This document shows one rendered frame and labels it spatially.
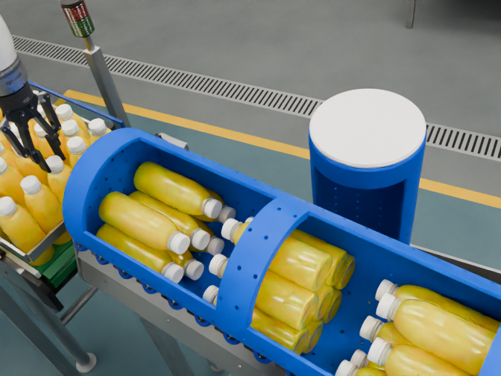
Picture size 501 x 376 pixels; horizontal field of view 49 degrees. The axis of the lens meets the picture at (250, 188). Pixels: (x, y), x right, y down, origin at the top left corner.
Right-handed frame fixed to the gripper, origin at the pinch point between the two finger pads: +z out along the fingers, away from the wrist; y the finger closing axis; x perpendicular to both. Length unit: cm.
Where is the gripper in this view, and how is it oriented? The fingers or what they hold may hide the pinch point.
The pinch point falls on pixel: (48, 154)
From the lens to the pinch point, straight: 135.1
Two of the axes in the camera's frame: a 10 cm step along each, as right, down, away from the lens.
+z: 1.3, 6.5, 7.4
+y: 5.7, -6.6, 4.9
